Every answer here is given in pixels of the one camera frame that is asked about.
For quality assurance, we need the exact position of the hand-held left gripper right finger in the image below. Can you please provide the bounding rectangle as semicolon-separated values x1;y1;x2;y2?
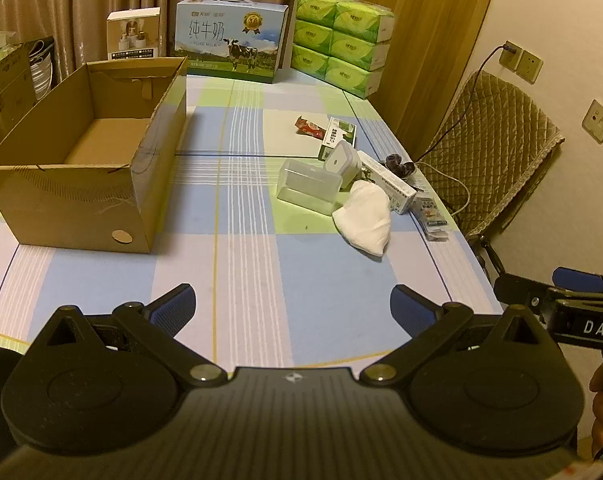
359;284;557;388

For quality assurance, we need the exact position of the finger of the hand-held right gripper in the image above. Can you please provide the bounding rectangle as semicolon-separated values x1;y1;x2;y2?
492;272;557;313
553;266;603;293

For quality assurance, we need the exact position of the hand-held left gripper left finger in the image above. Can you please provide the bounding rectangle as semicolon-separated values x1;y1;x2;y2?
29;283;227;388

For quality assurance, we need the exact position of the small blister packet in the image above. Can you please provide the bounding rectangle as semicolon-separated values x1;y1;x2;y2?
412;195;449;242

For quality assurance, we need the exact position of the white cloth pouch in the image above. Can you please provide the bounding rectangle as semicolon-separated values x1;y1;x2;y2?
331;180;393;257

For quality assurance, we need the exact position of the long white box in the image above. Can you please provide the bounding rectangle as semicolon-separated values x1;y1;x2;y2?
356;150;417;216

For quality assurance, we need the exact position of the cardboard box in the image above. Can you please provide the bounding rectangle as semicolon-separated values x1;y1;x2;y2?
0;56;190;255

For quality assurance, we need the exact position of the dark hair scrunchie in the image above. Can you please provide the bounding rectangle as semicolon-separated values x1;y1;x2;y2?
384;154;416;180

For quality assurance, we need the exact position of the white square lidded container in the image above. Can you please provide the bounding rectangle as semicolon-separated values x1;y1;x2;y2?
324;140;362;191

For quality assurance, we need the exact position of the clear plastic container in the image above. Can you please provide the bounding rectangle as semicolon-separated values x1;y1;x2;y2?
276;159;345;216

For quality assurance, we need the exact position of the green white medicine box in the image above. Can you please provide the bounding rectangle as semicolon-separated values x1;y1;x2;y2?
317;117;357;162

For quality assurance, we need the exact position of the red snack packet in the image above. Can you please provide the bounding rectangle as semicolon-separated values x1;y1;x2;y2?
295;116;332;140

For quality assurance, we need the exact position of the checked tablecloth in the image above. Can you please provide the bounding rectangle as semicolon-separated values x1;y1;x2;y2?
0;72;505;368

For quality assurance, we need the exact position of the quilted beige chair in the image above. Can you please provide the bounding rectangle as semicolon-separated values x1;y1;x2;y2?
416;70;565;281

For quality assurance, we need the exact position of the stack of white bowls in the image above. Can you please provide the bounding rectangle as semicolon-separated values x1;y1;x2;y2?
29;42;56;101

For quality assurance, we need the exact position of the stack of green tissue packs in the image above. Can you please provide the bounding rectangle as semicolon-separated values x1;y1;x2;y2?
290;0;397;100

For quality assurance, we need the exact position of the white appliance package box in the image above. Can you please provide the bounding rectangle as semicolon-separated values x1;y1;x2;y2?
106;7;162;61

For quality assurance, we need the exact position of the blue milk carton case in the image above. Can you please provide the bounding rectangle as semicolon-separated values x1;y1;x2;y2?
172;0;290;85

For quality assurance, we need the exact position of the flattened cardboard carton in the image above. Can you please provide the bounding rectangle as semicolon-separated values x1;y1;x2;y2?
0;37;57;121

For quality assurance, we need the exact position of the beige curtain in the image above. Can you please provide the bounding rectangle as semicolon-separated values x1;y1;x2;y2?
0;0;302;76

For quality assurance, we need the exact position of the white cable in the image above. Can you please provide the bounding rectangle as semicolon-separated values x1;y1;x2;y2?
416;160;471;217

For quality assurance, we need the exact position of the single wall outlet plate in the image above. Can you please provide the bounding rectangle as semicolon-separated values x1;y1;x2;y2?
583;100;603;142

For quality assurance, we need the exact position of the empty wall socket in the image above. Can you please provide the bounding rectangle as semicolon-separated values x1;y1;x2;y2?
516;50;543;85

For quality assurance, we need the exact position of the wall socket with plug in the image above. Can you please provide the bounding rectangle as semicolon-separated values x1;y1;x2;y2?
499;40;523;72

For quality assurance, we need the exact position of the dark charging cable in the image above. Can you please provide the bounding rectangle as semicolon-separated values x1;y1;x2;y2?
414;44;513;163

